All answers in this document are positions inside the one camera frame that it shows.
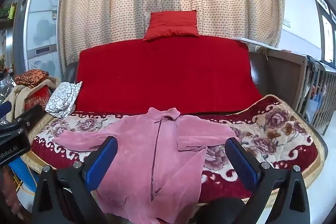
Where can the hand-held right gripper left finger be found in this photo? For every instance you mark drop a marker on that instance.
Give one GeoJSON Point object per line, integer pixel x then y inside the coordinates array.
{"type": "Point", "coordinates": [101, 161]}

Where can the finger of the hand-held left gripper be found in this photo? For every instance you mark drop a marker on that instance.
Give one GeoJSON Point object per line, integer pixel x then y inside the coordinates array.
{"type": "Point", "coordinates": [26, 119]}
{"type": "Point", "coordinates": [4, 108]}

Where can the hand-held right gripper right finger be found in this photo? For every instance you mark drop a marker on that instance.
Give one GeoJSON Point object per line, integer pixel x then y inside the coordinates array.
{"type": "Point", "coordinates": [242, 163]}

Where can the beige coat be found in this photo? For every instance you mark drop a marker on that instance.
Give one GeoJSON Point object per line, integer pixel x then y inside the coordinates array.
{"type": "Point", "coordinates": [18, 100]}

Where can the silver foil sheet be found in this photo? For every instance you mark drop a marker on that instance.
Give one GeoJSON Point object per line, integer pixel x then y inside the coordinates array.
{"type": "Point", "coordinates": [6, 87]}

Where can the red printed box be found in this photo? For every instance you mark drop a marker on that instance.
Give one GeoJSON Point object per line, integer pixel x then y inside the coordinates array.
{"type": "Point", "coordinates": [38, 99]}

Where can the blue plastic object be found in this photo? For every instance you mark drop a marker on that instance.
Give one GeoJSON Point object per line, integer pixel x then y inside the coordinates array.
{"type": "Point", "coordinates": [22, 176]}

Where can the black and white patterned pillow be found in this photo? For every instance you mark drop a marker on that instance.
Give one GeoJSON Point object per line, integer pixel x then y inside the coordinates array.
{"type": "Point", "coordinates": [63, 100]}

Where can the orange patterned folded cloth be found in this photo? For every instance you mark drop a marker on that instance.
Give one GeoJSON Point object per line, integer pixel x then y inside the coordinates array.
{"type": "Point", "coordinates": [32, 77]}

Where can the floral plush blanket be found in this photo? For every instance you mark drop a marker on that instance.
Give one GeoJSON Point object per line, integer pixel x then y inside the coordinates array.
{"type": "Point", "coordinates": [275, 134]}

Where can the silver refrigerator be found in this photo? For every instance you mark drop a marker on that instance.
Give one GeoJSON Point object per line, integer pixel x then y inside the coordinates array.
{"type": "Point", "coordinates": [42, 29]}

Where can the green bottle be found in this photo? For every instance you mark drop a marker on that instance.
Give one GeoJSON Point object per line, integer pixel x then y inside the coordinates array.
{"type": "Point", "coordinates": [12, 11]}

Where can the wooden crib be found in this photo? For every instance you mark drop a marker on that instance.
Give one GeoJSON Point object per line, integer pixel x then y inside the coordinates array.
{"type": "Point", "coordinates": [288, 77]}

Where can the red velvet cushion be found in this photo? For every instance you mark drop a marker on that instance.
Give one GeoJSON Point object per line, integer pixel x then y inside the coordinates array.
{"type": "Point", "coordinates": [162, 77]}

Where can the white board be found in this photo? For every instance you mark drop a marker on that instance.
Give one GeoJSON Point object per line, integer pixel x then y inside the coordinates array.
{"type": "Point", "coordinates": [252, 41]}

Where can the brown window frame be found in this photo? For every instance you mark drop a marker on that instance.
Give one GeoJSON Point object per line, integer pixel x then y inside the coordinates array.
{"type": "Point", "coordinates": [324, 16]}

